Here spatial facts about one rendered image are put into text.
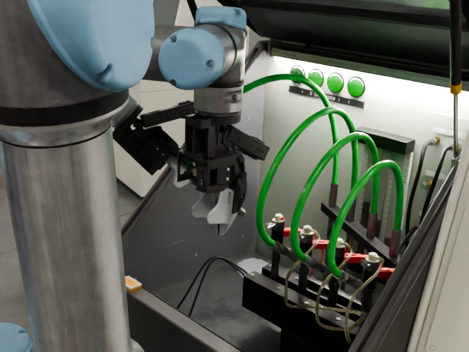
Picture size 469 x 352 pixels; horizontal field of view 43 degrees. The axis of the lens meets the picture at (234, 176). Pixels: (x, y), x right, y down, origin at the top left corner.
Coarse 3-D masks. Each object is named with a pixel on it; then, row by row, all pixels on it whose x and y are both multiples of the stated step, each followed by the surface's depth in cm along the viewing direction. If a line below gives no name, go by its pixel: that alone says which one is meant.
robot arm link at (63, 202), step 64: (0, 0) 36; (64, 0) 35; (128, 0) 41; (0, 64) 38; (64, 64) 38; (128, 64) 41; (0, 128) 40; (64, 128) 41; (64, 192) 44; (64, 256) 47; (64, 320) 49; (128, 320) 56
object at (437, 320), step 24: (456, 192) 105; (456, 216) 105; (456, 240) 104; (432, 264) 107; (456, 264) 104; (432, 288) 108; (456, 288) 104; (432, 312) 108; (456, 312) 104; (432, 336) 107; (456, 336) 104
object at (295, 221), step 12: (360, 132) 115; (336, 144) 111; (372, 144) 119; (324, 156) 109; (372, 156) 121; (312, 180) 108; (372, 192) 126; (300, 204) 107; (372, 204) 127; (300, 216) 108; (372, 216) 127; (372, 228) 128; (300, 252) 111; (312, 264) 114; (324, 264) 119
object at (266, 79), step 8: (256, 80) 124; (264, 80) 124; (272, 80) 125; (296, 80) 129; (304, 80) 129; (248, 88) 123; (312, 88) 131; (320, 96) 133; (328, 104) 134; (336, 128) 138; (336, 136) 139; (336, 160) 141; (336, 168) 142; (336, 176) 143; (336, 184) 143
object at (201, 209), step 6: (204, 198) 98; (210, 198) 99; (216, 198) 98; (198, 204) 97; (204, 204) 98; (210, 204) 99; (192, 210) 97; (198, 210) 98; (204, 210) 98; (210, 210) 99; (198, 216) 98; (204, 216) 99; (216, 228) 100
